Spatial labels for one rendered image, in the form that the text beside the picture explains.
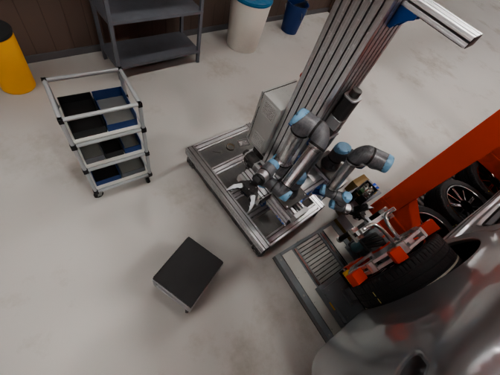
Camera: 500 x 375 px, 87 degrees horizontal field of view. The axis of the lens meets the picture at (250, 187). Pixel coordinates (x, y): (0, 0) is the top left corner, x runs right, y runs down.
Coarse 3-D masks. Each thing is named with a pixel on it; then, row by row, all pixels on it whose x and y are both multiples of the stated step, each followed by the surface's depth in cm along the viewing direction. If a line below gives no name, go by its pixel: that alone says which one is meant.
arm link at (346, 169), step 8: (352, 152) 161; (360, 152) 157; (368, 152) 155; (352, 160) 161; (360, 160) 158; (368, 160) 156; (344, 168) 168; (352, 168) 166; (336, 176) 174; (344, 176) 171; (328, 184) 182; (336, 184) 177; (320, 192) 187; (328, 192) 184; (336, 192) 185
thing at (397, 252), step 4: (396, 248) 148; (400, 248) 147; (388, 252) 150; (392, 252) 147; (396, 252) 147; (400, 252) 146; (404, 252) 146; (392, 256) 147; (396, 256) 146; (400, 256) 146; (404, 256) 145; (396, 260) 146; (400, 260) 145
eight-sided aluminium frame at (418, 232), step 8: (408, 232) 186; (416, 232) 161; (424, 232) 162; (408, 240) 156; (416, 240) 158; (392, 248) 157; (408, 248) 153; (368, 256) 202; (384, 256) 156; (368, 264) 159; (376, 264) 159; (384, 264) 156; (368, 272) 162
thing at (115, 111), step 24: (96, 72) 183; (120, 72) 189; (48, 96) 164; (72, 96) 185; (96, 96) 194; (120, 96) 204; (72, 120) 161; (96, 120) 184; (120, 120) 192; (72, 144) 175; (96, 144) 209; (120, 144) 212; (144, 144) 213; (96, 168) 204; (120, 168) 238; (144, 168) 245; (96, 192) 227
